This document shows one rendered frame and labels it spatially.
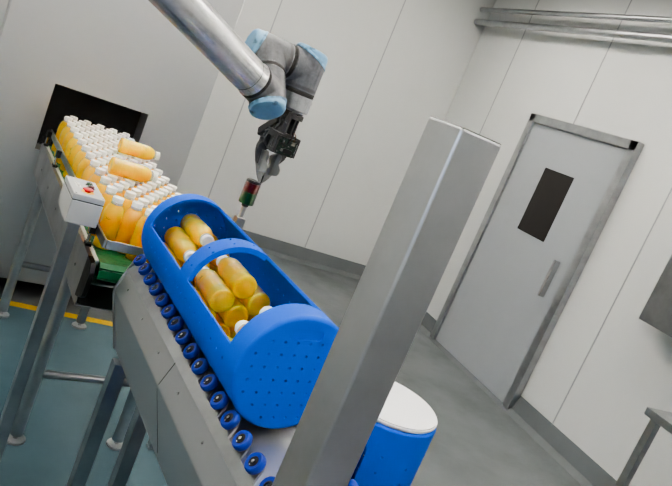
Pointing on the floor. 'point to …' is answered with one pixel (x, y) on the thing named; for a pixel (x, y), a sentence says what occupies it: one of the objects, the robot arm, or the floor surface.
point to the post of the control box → (37, 331)
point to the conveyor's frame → (48, 185)
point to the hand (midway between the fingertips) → (260, 177)
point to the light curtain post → (388, 304)
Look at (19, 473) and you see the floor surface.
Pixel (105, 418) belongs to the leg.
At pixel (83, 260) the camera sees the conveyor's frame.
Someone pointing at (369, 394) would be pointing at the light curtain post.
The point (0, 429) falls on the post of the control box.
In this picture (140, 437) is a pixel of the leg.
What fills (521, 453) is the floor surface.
